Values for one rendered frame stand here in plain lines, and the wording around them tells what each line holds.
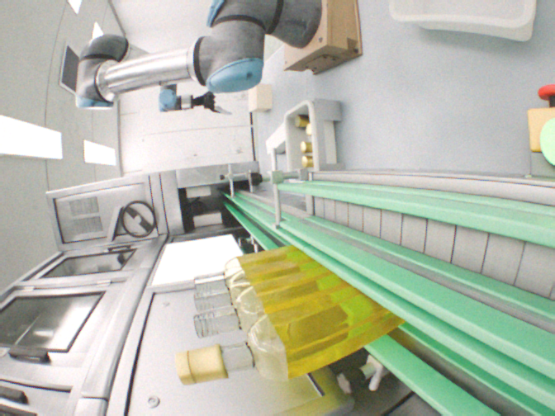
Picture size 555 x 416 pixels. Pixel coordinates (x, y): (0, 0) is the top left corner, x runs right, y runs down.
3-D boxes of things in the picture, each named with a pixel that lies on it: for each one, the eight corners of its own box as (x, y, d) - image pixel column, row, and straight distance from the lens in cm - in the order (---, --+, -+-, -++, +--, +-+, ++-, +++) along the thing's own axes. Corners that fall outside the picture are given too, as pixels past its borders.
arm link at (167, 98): (158, 81, 99) (162, 87, 109) (156, 107, 96) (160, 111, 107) (177, 80, 98) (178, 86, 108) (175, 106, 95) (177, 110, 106)
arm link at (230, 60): (263, 11, 47) (70, 62, 77) (258, 82, 41) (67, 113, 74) (269, 38, 58) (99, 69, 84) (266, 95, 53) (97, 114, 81)
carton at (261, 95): (261, 90, 123) (248, 90, 121) (271, 83, 108) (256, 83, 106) (262, 111, 121) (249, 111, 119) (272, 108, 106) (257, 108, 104)
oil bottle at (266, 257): (326, 261, 47) (224, 286, 41) (326, 235, 44) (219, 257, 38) (342, 271, 42) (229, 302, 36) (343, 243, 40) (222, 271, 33)
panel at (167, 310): (234, 238, 107) (165, 249, 108) (234, 233, 106) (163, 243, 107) (353, 409, 36) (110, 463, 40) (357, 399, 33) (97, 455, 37)
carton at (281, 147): (278, 141, 99) (265, 141, 97) (301, 120, 78) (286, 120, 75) (280, 153, 97) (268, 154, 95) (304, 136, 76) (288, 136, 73)
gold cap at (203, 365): (217, 337, 23) (174, 344, 24) (222, 360, 20) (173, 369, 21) (225, 361, 25) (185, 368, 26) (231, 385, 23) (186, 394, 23)
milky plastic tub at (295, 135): (312, 182, 72) (288, 185, 68) (307, 115, 74) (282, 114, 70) (345, 185, 57) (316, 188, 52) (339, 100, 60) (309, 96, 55)
